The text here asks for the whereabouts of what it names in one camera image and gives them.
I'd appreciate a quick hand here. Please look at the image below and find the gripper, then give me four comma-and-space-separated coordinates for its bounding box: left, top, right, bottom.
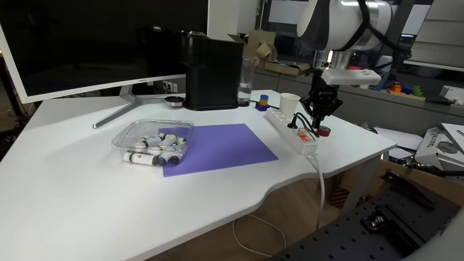
299, 69, 343, 129

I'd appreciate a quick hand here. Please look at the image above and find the blue and yellow block stack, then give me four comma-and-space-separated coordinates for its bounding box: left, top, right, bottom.
255, 94, 270, 112

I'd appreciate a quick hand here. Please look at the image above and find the clear plastic container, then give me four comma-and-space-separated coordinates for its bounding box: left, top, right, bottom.
111, 119, 195, 165

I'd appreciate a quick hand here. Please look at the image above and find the black plug with cable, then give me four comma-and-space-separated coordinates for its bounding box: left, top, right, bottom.
287, 112, 320, 138

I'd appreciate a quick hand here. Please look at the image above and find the open cardboard box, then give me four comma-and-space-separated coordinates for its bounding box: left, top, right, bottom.
227, 30, 278, 68

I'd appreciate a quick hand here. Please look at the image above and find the heap of small bottles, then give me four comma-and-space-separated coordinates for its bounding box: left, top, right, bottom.
123, 133, 186, 167

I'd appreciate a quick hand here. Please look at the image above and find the white printed box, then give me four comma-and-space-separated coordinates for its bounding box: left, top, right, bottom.
414, 123, 464, 171

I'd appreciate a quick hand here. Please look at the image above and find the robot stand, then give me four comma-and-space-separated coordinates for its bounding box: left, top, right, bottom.
270, 170, 464, 261

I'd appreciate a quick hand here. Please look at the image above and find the row of colourful toys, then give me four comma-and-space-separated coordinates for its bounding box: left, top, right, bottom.
387, 82, 425, 98

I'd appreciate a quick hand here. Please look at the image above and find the purple mat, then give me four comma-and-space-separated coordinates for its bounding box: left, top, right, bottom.
158, 123, 279, 178

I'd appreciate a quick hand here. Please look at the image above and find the black coffee machine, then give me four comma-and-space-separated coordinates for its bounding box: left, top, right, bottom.
179, 30, 256, 111

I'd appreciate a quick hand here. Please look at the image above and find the round metal drip tray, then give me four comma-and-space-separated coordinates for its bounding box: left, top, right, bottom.
164, 96, 186, 108

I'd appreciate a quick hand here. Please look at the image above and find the white cable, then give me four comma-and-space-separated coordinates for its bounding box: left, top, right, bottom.
232, 154, 326, 258

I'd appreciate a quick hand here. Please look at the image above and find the white paper sheet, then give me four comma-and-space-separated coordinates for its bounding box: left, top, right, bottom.
373, 127, 423, 159

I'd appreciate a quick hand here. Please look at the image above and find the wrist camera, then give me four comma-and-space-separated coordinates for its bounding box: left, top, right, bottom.
321, 69, 382, 86

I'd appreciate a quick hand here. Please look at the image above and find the white power strip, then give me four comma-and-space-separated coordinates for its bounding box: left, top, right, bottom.
265, 108, 318, 156

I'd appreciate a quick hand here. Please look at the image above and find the white paper cup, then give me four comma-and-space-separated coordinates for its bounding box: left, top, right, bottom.
279, 92, 301, 120

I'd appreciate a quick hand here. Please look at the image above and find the white curved monitor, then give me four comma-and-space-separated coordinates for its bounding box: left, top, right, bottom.
0, 0, 211, 129

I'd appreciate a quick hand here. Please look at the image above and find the flat cardboard box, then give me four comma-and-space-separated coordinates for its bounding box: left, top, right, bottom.
264, 59, 312, 77

